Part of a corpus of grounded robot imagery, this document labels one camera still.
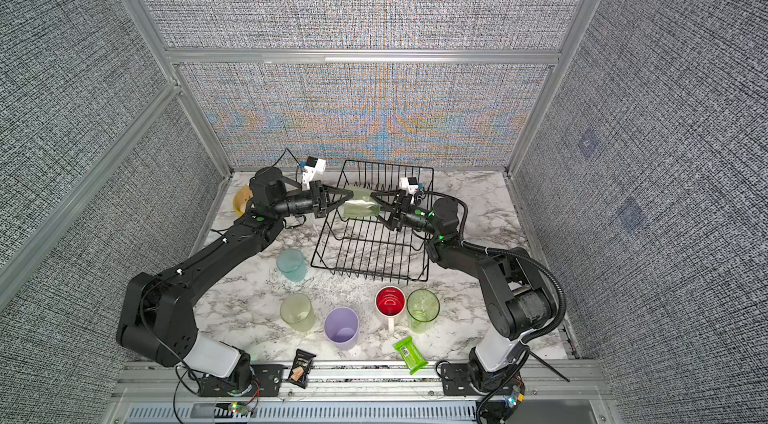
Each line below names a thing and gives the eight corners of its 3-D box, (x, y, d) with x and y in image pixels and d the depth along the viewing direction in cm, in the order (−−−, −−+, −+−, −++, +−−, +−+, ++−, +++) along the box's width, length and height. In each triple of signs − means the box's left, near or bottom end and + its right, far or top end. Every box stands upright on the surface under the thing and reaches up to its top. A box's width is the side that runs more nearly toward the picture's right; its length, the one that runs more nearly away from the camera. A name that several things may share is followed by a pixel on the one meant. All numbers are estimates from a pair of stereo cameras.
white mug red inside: (390, 334, 81) (391, 326, 76) (370, 305, 86) (370, 296, 81) (413, 316, 84) (415, 307, 79) (393, 290, 89) (393, 279, 84)
